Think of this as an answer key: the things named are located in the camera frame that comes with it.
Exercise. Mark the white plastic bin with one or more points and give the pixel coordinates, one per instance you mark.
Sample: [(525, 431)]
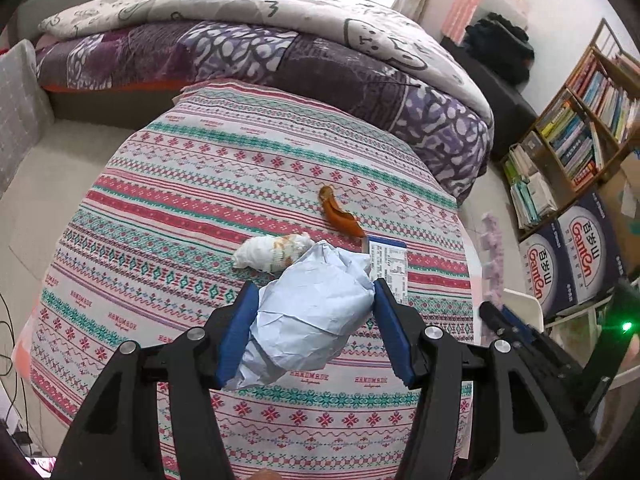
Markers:
[(522, 305)]

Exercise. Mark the blue and white carton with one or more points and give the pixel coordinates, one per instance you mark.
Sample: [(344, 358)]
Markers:
[(542, 270), (590, 247)]

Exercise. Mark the pale paper wad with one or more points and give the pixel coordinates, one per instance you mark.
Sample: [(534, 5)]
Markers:
[(310, 310)]

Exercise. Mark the striped patterned tablecloth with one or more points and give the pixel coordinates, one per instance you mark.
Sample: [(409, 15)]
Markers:
[(200, 185)]

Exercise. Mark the dark bed base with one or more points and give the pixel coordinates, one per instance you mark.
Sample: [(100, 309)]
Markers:
[(100, 108)]

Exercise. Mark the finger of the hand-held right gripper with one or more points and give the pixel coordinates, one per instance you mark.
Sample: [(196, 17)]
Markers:
[(520, 322), (492, 316)]

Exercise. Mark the black clothes pile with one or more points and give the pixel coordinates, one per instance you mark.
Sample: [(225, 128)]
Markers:
[(500, 50)]

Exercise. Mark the pink checkered cloth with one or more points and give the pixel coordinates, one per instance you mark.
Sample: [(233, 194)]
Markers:
[(487, 245)]

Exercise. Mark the brown cardboard box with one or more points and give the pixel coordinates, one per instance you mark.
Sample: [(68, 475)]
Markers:
[(622, 195)]

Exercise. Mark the white shelf unit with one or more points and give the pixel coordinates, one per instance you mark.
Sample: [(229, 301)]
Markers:
[(575, 316)]

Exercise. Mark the wooden bookshelf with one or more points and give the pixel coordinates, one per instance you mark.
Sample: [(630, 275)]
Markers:
[(575, 95)]

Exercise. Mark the stack of books and papers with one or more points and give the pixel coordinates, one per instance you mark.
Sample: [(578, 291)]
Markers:
[(527, 190)]

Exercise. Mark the grey cushion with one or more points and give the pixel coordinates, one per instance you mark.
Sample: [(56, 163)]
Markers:
[(20, 100)]

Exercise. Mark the pink striped box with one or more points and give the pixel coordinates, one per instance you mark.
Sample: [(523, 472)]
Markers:
[(465, 12)]

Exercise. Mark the crumpled white tissue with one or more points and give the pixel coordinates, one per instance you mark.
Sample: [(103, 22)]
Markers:
[(260, 252)]

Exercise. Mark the orange peel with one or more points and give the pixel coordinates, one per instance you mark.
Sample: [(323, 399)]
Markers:
[(337, 212)]

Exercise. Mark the purple patterned blanket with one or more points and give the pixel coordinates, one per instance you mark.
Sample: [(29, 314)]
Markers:
[(225, 50)]

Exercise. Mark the black storage bench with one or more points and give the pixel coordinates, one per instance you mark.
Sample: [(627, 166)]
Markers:
[(505, 110)]

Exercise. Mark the row of colourful books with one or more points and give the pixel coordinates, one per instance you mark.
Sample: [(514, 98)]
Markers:
[(607, 95), (570, 145)]

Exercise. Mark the grey bear print quilt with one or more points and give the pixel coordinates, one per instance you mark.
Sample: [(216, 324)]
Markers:
[(250, 5)]

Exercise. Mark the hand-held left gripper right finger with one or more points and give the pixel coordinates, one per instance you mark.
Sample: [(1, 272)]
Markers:
[(395, 335)]

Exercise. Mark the blue and white flat box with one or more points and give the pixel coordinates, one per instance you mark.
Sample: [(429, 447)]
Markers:
[(387, 260)]

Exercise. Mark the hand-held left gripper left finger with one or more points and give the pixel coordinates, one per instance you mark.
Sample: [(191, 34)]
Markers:
[(237, 335)]

